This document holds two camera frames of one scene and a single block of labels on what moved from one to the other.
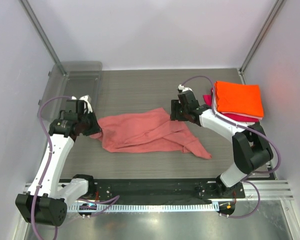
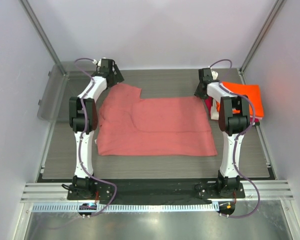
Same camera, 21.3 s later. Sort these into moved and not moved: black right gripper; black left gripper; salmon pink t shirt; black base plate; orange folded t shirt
Moved: black left gripper; salmon pink t shirt; black right gripper
Not moved: orange folded t shirt; black base plate
